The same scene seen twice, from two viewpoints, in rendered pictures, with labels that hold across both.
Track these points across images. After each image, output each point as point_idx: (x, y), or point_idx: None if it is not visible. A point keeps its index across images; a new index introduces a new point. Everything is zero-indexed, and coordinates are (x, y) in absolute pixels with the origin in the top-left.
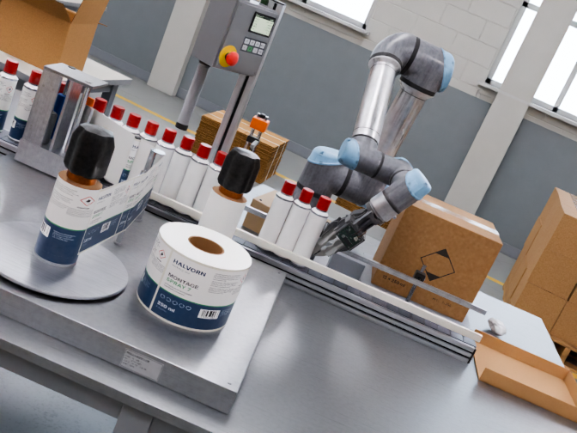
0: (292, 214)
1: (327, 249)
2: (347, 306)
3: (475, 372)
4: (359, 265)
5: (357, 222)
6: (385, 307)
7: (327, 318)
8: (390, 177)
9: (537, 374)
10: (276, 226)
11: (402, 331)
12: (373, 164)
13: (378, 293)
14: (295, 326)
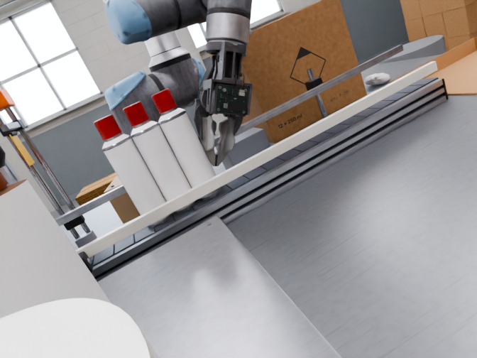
0: (145, 150)
1: (222, 145)
2: (303, 174)
3: (469, 96)
4: (258, 135)
5: (223, 71)
6: (336, 134)
7: (316, 206)
8: (196, 1)
9: (466, 62)
10: (145, 182)
11: (372, 137)
12: (165, 1)
13: (316, 128)
14: (321, 263)
